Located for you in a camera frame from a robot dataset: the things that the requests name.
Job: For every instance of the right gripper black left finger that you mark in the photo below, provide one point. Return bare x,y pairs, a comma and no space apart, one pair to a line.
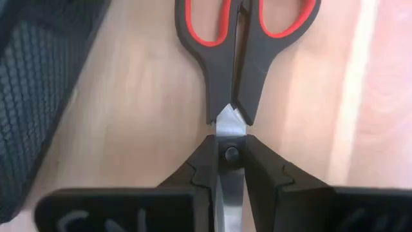
193,203

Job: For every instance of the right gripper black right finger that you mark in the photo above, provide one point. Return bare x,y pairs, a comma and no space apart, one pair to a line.
280,203

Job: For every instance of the black mesh desk organizer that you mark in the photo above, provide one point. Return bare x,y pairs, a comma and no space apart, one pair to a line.
32,80

